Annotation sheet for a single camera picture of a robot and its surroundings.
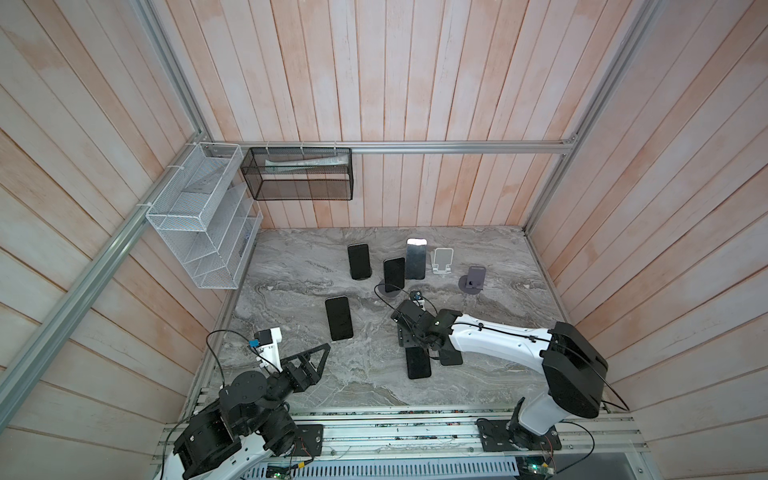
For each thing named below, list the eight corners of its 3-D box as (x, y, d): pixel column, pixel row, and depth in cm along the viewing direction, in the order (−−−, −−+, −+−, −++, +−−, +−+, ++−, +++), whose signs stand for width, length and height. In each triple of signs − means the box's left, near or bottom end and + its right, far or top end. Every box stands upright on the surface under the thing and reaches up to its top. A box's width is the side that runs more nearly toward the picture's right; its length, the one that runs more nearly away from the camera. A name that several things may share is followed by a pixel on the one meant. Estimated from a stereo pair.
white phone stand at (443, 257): (431, 273, 110) (434, 262, 105) (433, 255, 115) (436, 245, 110) (449, 275, 109) (452, 265, 104) (450, 258, 114) (453, 247, 110)
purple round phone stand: (460, 294, 104) (465, 282, 98) (457, 278, 108) (461, 266, 102) (482, 294, 104) (489, 282, 98) (478, 278, 108) (484, 266, 102)
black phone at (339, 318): (333, 342, 92) (328, 324, 83) (330, 319, 97) (324, 299, 88) (354, 337, 93) (352, 319, 84) (350, 315, 98) (347, 295, 89)
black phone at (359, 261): (350, 280, 107) (347, 253, 95) (351, 271, 109) (347, 244, 98) (371, 280, 107) (370, 253, 95) (371, 271, 109) (370, 244, 98)
